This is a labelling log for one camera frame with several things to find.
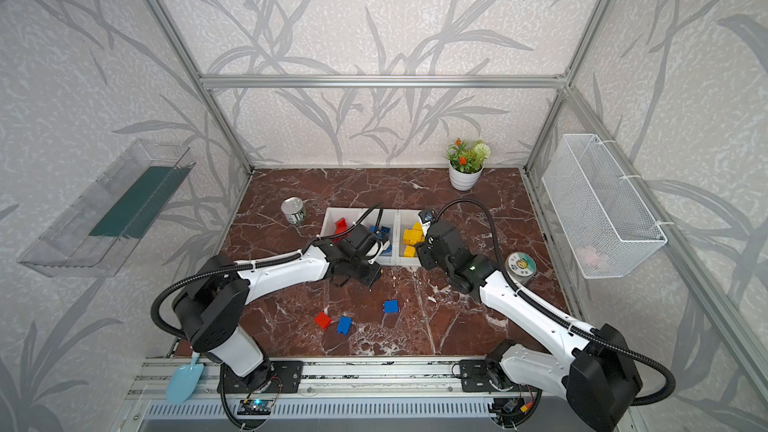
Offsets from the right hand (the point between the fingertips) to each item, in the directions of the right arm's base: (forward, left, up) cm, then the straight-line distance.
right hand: (429, 229), depth 83 cm
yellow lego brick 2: (+4, +4, -10) cm, 12 cm away
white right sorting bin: (+13, +7, -14) cm, 20 cm away
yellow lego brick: (-1, +6, -12) cm, 14 cm away
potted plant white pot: (+26, -15, -10) cm, 32 cm away
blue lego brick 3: (-21, +24, -15) cm, 35 cm away
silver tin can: (+16, +45, -11) cm, 49 cm away
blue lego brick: (+8, +13, -13) cm, 21 cm away
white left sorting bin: (+13, +31, -11) cm, 35 cm away
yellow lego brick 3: (+9, +3, -13) cm, 16 cm away
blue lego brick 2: (-16, +11, -16) cm, 25 cm away
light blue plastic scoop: (-34, +62, -16) cm, 73 cm away
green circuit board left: (-40, +43, -17) cm, 61 cm away
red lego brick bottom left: (-20, +30, -15) cm, 39 cm away
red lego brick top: (+11, +29, -15) cm, 34 cm away
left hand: (-6, +14, -11) cm, 19 cm away
